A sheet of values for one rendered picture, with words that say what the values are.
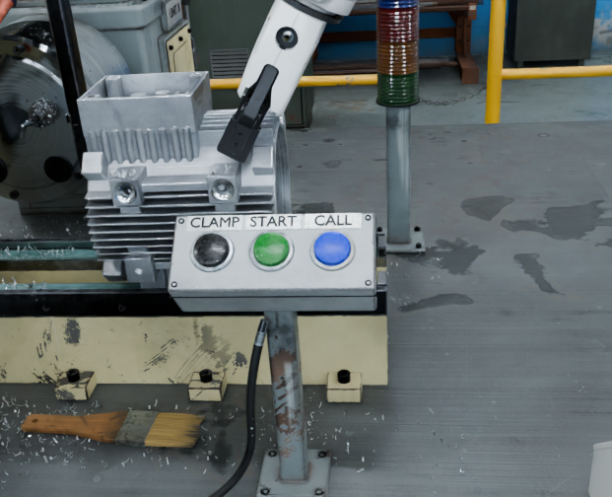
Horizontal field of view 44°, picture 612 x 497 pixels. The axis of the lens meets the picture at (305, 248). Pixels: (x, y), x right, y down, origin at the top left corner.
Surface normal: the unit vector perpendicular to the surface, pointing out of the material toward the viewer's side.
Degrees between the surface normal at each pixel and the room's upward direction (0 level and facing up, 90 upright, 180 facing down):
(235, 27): 90
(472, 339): 0
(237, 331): 90
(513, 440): 0
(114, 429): 0
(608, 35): 90
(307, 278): 38
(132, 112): 90
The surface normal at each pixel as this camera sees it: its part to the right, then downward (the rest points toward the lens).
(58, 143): -0.09, 0.46
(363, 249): -0.10, -0.42
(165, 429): -0.04, -0.88
